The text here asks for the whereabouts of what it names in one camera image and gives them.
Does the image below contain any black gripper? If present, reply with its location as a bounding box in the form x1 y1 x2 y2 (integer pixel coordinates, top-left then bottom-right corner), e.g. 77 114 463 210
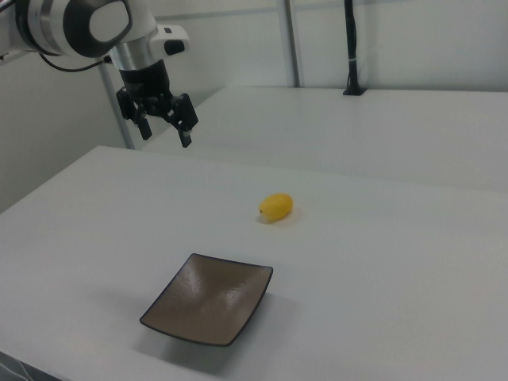
115 58 200 149

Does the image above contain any yellow lemon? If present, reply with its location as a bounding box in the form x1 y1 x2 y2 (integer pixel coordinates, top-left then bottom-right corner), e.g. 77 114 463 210
258 192 294 223

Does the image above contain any brown square ceramic plate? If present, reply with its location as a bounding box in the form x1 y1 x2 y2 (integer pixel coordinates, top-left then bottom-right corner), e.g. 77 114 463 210
139 252 275 348

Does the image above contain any grey metal frame post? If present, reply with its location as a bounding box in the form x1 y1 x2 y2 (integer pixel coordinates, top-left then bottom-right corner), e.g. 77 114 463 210
283 0 304 88
98 63 137 151

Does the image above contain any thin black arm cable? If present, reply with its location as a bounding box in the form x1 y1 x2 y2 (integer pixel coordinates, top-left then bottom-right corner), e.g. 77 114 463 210
38 52 113 74

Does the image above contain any black camera stand pole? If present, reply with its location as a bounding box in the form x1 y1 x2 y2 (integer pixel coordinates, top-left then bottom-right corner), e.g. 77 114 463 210
342 0 368 97

